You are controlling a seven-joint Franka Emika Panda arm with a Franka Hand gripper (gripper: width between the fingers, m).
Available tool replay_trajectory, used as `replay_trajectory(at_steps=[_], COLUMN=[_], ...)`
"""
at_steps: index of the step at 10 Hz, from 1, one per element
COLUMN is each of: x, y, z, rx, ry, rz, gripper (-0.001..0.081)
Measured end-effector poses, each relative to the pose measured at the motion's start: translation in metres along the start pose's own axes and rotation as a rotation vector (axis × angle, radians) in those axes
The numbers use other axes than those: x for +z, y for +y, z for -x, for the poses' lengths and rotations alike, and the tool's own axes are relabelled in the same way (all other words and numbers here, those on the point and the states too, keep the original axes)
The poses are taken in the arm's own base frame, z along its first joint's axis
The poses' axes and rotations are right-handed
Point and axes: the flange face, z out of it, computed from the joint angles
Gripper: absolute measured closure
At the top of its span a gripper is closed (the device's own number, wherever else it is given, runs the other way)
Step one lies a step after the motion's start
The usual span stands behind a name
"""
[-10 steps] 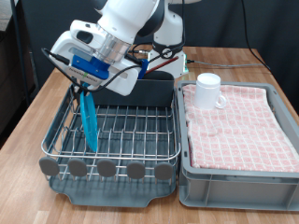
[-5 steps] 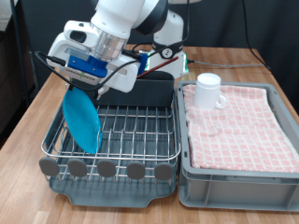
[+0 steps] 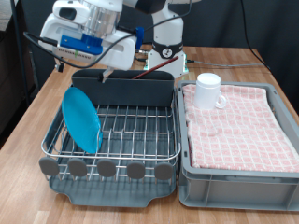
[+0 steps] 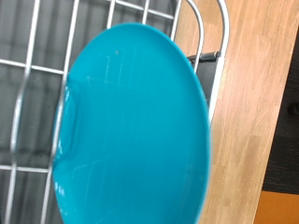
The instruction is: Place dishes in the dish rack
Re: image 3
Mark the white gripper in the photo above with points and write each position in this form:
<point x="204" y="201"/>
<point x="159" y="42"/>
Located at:
<point x="120" y="49"/>

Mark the blue plastic plate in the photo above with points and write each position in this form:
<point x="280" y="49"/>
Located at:
<point x="81" y="121"/>

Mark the red-brown wooden spoon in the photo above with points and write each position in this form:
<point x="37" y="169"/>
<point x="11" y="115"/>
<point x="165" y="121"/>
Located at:
<point x="155" y="67"/>

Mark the white mug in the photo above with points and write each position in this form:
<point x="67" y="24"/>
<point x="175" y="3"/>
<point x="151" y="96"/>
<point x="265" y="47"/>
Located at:
<point x="205" y="93"/>

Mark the grey oval rack pad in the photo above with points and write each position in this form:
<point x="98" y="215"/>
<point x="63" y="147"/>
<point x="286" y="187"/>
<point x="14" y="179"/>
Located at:
<point x="77" y="167"/>
<point x="135" y="170"/>
<point x="49" y="166"/>
<point x="106" y="168"/>
<point x="163" y="171"/>

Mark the dark grey cutlery holder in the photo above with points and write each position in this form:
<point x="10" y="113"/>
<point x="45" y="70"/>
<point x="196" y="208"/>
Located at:
<point x="124" y="91"/>

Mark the dark cabinet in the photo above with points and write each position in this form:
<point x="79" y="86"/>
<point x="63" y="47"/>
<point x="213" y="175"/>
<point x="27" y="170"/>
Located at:
<point x="9" y="77"/>

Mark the grey plastic drain tray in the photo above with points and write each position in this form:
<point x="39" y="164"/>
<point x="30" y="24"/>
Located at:
<point x="102" y="194"/>

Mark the black backdrop curtain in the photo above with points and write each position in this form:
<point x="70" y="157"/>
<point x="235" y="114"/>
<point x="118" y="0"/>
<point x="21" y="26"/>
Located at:
<point x="218" y="25"/>

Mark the pink checkered towel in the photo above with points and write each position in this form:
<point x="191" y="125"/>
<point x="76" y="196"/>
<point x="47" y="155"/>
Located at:
<point x="243" y="130"/>

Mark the grey plastic crate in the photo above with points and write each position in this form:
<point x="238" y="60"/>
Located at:
<point x="236" y="193"/>

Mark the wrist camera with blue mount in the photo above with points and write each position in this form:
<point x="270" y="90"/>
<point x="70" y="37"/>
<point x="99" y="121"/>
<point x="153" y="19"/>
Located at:
<point x="79" y="43"/>

